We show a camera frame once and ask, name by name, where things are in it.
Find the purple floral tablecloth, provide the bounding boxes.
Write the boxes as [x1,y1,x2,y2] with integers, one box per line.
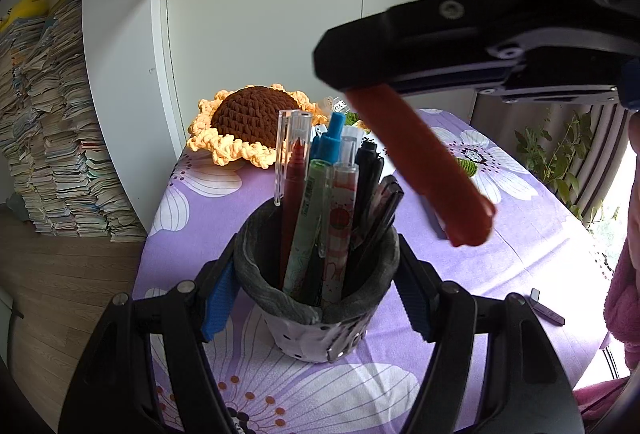
[132,109,626,434]

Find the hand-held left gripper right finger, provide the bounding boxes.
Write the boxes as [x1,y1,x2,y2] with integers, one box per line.
[396,239,586,434]

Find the person's right forearm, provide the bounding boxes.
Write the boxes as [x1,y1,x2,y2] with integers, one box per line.
[572,114,640,420]

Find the clear capped red pen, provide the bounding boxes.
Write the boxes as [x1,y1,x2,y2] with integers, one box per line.
[274,109,313,285]

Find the white cabinet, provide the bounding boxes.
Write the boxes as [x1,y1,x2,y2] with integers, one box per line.
[80,0,478,235]

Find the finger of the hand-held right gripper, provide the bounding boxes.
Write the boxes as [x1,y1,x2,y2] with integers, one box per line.
[312,0,632,106]
[619,59,640,112]

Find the green leafy plant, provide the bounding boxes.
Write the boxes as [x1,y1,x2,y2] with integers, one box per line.
[515,111,621,227]

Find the small dark flat item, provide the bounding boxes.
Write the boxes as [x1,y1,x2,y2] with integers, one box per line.
[525,288,566,326]

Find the yellow soft item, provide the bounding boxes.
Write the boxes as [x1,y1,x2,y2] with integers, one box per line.
[0,0,51,32]

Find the orange pen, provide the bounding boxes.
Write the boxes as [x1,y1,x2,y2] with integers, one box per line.
[345,81,498,249]

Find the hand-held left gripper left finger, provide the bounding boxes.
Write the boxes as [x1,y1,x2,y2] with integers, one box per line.
[57,234,239,434]

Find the blue pen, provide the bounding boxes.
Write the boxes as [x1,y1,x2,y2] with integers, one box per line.
[312,111,346,165]

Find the tall pile of books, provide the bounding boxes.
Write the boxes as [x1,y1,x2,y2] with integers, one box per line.
[0,0,148,245]

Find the green white printed pen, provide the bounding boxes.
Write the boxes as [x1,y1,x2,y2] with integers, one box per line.
[282,158,333,295]

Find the grey dotted pen holder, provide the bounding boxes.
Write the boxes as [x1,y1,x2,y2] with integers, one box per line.
[234,201,401,365]

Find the black silver pen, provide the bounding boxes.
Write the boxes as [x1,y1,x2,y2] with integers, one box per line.
[350,141,386,235]

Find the pink patterned pen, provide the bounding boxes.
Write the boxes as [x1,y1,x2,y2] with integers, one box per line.
[320,163,361,307]

